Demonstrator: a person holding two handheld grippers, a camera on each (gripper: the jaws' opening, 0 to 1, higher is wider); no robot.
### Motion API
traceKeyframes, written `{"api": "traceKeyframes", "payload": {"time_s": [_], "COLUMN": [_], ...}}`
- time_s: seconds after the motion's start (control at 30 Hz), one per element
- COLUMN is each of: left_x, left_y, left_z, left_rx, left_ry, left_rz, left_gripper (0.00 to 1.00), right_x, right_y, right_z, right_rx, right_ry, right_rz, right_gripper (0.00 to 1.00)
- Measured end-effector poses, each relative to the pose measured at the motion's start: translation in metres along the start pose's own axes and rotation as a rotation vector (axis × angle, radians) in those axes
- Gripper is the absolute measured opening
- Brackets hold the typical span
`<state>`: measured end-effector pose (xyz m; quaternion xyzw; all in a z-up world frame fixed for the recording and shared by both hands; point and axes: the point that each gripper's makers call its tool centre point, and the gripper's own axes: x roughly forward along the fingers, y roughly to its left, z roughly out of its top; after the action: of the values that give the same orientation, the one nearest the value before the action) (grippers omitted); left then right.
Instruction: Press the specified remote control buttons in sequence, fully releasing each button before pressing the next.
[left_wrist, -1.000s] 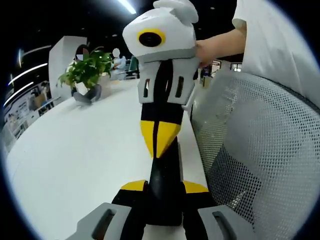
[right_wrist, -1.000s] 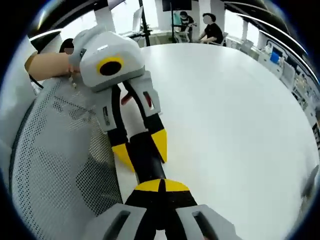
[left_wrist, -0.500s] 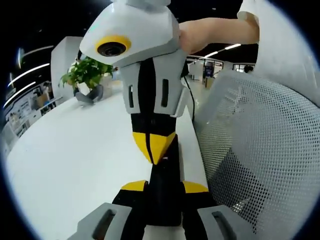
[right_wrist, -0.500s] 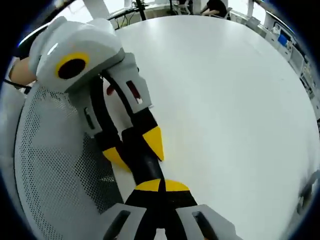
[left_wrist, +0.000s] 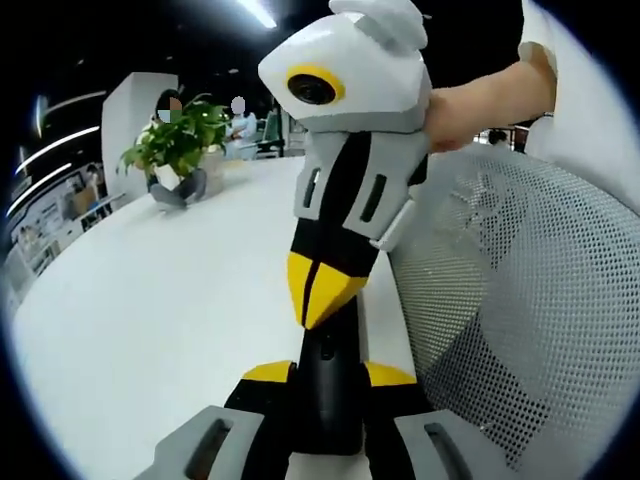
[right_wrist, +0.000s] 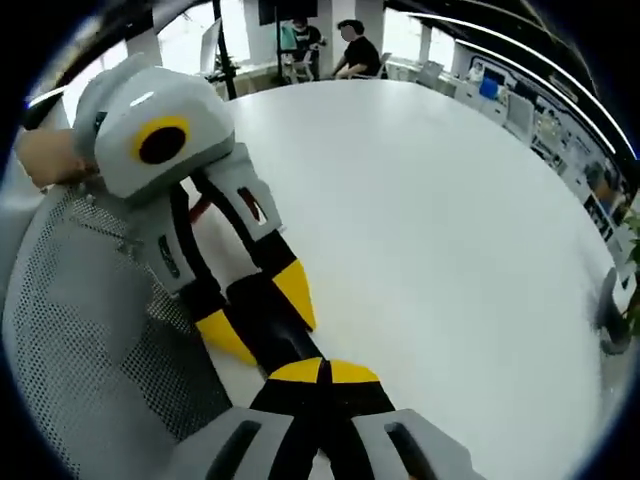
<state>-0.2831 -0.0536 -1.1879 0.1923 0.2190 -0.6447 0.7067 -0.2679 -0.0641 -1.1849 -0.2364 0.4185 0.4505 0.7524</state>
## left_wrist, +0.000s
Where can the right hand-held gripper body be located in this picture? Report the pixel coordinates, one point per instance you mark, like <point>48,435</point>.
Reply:
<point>370,70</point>

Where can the white plant pot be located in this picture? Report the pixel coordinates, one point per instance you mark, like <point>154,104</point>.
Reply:
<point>214,167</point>

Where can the green potted plant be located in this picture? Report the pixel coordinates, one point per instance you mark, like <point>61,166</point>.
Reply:
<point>175,135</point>

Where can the grey mesh office chair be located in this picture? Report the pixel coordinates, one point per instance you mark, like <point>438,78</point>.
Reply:
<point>525,310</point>

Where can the green office chair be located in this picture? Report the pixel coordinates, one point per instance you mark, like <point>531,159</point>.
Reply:
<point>270,132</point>

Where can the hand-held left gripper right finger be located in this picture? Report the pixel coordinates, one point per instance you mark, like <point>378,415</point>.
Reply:
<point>415,435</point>

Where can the black remote control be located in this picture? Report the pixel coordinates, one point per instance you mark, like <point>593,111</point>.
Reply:
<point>330,390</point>

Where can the black headset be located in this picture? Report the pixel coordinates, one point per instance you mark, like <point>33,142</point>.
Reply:
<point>180,192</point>

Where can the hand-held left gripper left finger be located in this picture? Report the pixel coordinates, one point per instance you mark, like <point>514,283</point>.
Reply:
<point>240,425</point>

